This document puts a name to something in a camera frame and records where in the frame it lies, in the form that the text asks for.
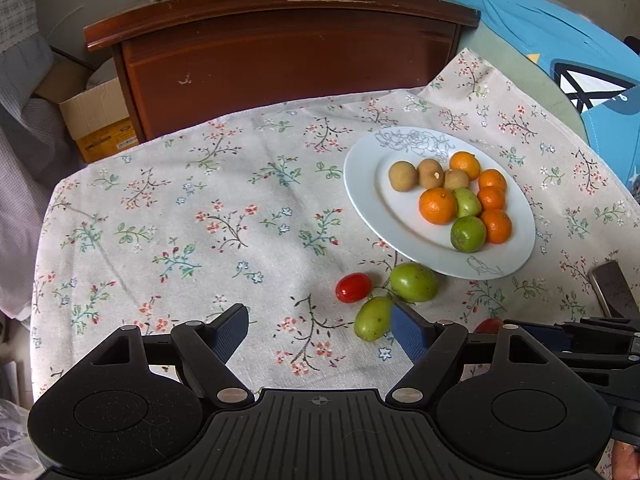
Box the blue cushion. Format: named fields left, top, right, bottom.
left=382, top=0, right=640, bottom=201

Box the person's right hand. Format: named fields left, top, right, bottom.
left=612, top=441, right=640, bottom=480

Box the brown kiwi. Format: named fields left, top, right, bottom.
left=443, top=169, right=471, bottom=192
left=417, top=158, right=445, bottom=190
left=388, top=160, right=419, bottom=193

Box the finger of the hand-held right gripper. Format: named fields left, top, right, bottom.
left=519, top=317, right=640, bottom=357
left=557, top=354, right=640, bottom=387

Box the pale green jujube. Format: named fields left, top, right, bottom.
left=452, top=187, right=483, bottom=219

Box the flat cardboard piece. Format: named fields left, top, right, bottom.
left=32, top=57, right=96, bottom=103

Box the red cherry tomato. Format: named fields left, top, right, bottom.
left=335, top=272, right=373, bottom=304
left=472, top=317, right=505, bottom=336

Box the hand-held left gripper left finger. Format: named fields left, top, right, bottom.
left=82, top=303, right=256, bottom=407

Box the small mandarin orange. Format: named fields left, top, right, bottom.
left=478, top=168, right=508, bottom=193
left=480, top=208, right=513, bottom=245
left=449, top=151, right=482, bottom=182
left=476, top=186, right=507, bottom=212

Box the white oval plate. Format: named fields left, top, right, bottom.
left=343, top=126, right=537, bottom=281

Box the large round green jujube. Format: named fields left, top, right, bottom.
left=389, top=262, right=440, bottom=303

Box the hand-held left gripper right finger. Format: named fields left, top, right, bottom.
left=390, top=302, right=556, bottom=406

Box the round green lime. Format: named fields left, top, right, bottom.
left=450, top=215, right=487, bottom=253

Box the white cloth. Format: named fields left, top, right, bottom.
left=87, top=60, right=121, bottom=88

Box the brown wooden cabinet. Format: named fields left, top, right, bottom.
left=82, top=0, right=481, bottom=143

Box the grey checkered cloth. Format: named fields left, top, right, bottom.
left=0, top=5, right=86, bottom=321

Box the pale green bedding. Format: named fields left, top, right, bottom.
left=450, top=25, right=591, bottom=136

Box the large orange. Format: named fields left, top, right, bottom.
left=419, top=187, right=459, bottom=226

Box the floral tablecloth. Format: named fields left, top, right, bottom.
left=31, top=47, right=640, bottom=480

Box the dark smartphone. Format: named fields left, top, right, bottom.
left=589, top=261, right=640, bottom=319

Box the open cardboard box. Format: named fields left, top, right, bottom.
left=59, top=77, right=141, bottom=163

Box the oblong green jujube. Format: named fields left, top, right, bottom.
left=354, top=296, right=395, bottom=342

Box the clear plastic bag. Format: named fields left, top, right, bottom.
left=0, top=397, right=46, bottom=480

